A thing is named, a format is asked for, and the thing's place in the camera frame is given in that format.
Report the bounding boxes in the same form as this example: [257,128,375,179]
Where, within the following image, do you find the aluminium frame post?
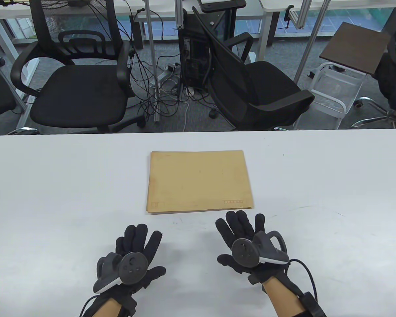
[290,0,314,30]
[294,0,331,83]
[145,0,161,123]
[174,0,185,31]

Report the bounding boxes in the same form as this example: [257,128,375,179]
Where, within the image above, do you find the black computer tower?
[179,13,215,91]

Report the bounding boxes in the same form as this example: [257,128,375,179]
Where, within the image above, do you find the person's left forearm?
[92,299,122,317]

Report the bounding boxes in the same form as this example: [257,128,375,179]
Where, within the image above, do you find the black glove cable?
[77,296,99,317]
[289,259,317,301]

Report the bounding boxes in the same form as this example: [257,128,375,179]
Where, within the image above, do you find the black chair with loop handle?
[11,0,145,133]

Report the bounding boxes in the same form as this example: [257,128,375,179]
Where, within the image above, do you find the person's left hand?
[84,224,166,317]

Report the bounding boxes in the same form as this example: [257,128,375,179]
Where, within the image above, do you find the black mesh office chair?
[191,6,315,131]

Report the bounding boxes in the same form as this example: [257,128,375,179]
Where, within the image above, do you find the person's right forearm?
[262,277,307,317]

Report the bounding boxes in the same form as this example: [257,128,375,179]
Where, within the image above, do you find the brown A4 envelope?
[147,151,254,215]
[148,150,253,212]

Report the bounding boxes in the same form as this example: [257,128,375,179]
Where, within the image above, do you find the white utility cart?
[294,62,364,130]

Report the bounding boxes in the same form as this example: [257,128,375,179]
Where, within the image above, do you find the person's right hand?
[215,210,306,299]

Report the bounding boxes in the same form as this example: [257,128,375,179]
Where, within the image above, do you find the black clamp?
[277,5,296,31]

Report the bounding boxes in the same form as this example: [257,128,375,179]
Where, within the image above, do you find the tangle of black cables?
[119,0,218,131]

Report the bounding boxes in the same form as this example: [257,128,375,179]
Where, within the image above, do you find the dark wooden board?
[319,22,392,75]

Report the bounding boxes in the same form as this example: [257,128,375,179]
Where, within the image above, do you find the black desk stand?
[197,0,247,13]

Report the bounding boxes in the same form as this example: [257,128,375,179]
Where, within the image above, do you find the black office chair chrome base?
[351,7,396,129]

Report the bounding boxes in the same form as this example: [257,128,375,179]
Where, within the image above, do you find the white power strip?
[152,63,180,88]

